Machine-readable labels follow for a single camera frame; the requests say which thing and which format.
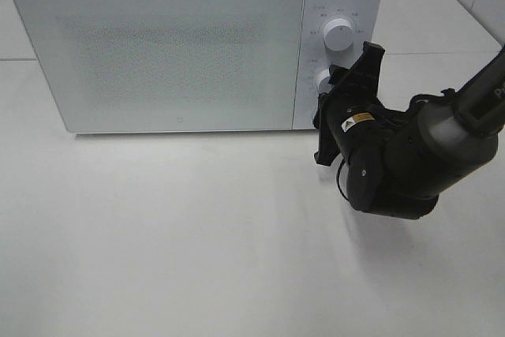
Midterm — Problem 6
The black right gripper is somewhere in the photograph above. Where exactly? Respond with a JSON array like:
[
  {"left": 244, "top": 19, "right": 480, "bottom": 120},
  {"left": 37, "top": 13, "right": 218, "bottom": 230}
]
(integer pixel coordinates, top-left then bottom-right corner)
[{"left": 313, "top": 41, "right": 393, "bottom": 167}]

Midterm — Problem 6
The white round door button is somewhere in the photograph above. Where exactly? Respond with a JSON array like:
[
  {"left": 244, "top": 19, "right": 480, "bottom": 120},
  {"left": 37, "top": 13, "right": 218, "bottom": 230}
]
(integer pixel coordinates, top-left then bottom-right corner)
[{"left": 311, "top": 108, "right": 318, "bottom": 125}]

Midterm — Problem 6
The white timer knob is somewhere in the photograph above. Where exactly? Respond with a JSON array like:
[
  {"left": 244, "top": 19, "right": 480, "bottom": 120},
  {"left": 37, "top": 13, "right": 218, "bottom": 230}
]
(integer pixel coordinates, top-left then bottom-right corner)
[{"left": 313, "top": 69, "right": 332, "bottom": 94}]

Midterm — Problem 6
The white microwave door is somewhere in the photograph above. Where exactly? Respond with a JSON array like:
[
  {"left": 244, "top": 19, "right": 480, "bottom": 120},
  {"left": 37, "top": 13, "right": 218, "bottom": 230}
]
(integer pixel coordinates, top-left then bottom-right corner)
[{"left": 13, "top": 0, "right": 304, "bottom": 133}]

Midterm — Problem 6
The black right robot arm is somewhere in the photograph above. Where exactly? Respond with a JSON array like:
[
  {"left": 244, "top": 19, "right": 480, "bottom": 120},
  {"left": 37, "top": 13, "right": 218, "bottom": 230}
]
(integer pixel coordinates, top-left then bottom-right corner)
[{"left": 313, "top": 42, "right": 504, "bottom": 219}]

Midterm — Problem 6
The white upper power knob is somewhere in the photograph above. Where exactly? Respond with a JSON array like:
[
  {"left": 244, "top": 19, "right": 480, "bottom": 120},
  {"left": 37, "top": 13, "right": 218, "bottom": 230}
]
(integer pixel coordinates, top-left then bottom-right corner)
[{"left": 322, "top": 15, "right": 355, "bottom": 51}]

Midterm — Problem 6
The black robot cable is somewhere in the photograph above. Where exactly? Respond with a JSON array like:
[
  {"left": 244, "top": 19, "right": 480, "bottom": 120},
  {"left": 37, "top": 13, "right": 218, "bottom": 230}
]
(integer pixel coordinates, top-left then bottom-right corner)
[{"left": 335, "top": 159, "right": 352, "bottom": 204}]

